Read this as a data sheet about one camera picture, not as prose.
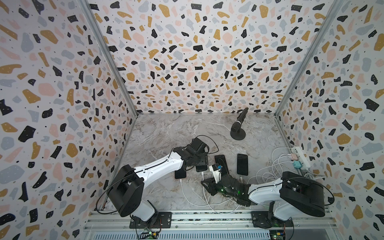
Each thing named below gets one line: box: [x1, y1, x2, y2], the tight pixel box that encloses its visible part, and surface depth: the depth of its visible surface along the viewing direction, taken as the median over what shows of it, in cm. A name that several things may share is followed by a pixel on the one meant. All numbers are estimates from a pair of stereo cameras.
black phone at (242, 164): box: [236, 153, 249, 176], surface depth 94 cm
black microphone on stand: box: [230, 107, 249, 141], surface depth 99 cm
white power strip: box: [291, 146, 311, 170], surface depth 98 cm
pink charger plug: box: [291, 153, 300, 161], surface depth 99 cm
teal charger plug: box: [293, 160, 304, 169], surface depth 96 cm
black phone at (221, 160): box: [214, 154, 230, 176], surface depth 97 cm
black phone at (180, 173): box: [174, 168, 187, 179], surface depth 90 cm
